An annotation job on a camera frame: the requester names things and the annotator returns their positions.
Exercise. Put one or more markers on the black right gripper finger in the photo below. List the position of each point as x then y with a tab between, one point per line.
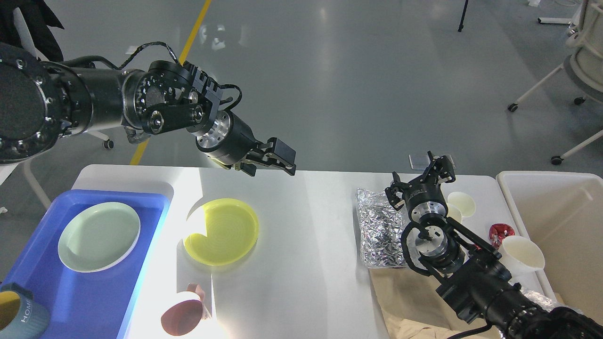
440	170
395	192

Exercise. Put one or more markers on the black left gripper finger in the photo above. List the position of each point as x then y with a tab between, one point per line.
246	167
276	154

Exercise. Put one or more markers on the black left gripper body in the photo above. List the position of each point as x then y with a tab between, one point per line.
228	141

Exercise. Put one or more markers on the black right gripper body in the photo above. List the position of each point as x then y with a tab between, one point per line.
425	202

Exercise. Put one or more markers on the white paper cup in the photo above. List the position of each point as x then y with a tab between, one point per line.
521	255
460	206

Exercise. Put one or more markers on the yellow plate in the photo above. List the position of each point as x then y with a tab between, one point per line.
220	232

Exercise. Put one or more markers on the pink mug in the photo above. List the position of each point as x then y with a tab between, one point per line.
184	312

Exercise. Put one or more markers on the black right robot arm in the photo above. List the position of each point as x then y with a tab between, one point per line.
473	280

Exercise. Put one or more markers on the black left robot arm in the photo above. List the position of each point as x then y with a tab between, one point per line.
43	101

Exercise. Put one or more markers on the silver foil bag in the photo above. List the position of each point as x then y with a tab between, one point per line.
380	228

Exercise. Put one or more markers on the crushed red can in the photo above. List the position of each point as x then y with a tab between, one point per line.
498	232

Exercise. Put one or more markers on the brown paper bag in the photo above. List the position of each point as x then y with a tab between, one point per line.
411	307

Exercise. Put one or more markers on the white chair leg with caster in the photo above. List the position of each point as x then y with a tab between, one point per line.
557	160

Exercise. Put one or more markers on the beige plastic bin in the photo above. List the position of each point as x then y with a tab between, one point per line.
562	212

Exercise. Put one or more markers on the black tripod leg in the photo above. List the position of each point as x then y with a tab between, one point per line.
463	16

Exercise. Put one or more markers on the pale green plate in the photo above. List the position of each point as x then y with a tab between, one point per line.
99	237

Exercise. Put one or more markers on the crumpled clear plastic bag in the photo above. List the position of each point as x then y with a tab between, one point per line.
541	300

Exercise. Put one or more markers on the white office chair right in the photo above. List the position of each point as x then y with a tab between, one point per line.
584	66

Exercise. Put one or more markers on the white office chair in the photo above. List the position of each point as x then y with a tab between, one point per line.
584	66
26	167

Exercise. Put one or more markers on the blue plastic tray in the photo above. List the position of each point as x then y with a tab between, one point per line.
87	305

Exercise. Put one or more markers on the white office chair left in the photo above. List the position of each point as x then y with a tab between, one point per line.
26	167

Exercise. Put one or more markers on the black jacket on chair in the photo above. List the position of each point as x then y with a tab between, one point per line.
38	18

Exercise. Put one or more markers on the blue mug yellow inside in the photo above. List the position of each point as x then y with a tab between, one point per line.
21	317

